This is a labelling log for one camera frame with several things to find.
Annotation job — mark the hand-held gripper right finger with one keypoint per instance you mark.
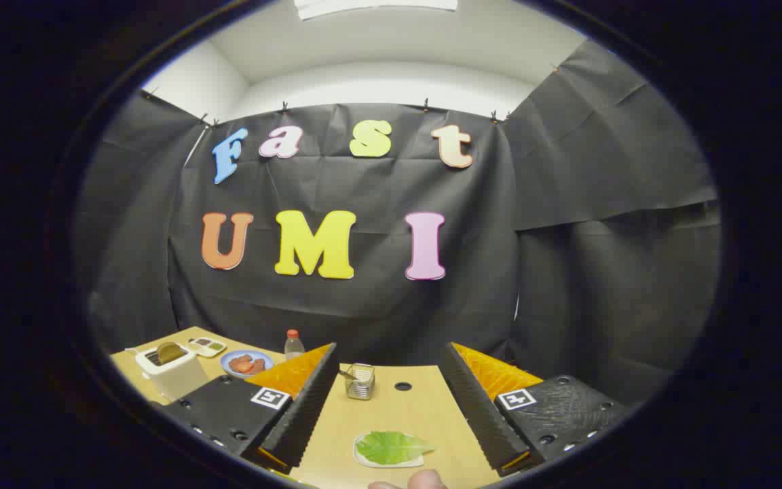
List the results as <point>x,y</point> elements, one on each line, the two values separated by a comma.
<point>479,414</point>

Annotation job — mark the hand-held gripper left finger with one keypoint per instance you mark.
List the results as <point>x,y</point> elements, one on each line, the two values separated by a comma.
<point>306,414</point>

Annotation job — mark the green lettuce leaf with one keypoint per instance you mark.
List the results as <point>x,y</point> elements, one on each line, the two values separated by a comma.
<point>391,448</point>

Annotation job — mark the brown bread slice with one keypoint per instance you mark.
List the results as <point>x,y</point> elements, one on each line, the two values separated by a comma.
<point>170,352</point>

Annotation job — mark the brown meat patty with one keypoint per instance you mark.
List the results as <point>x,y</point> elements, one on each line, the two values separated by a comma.
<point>239,363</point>
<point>258,367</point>

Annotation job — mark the clear plastic water bottle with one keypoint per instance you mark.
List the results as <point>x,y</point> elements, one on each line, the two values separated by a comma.
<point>294,348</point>

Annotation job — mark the blue plate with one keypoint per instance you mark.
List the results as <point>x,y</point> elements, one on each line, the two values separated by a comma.
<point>266,358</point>

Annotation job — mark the small white square plate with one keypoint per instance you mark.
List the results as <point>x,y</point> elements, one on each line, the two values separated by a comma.
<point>362,461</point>

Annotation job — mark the white condiment tray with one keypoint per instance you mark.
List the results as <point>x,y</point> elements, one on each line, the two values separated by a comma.
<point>206,347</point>

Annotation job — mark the cream white toaster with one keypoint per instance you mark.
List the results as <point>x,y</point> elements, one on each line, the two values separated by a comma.
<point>177,380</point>

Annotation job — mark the white ceiling light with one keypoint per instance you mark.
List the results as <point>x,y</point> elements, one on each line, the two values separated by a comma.
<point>377,5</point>

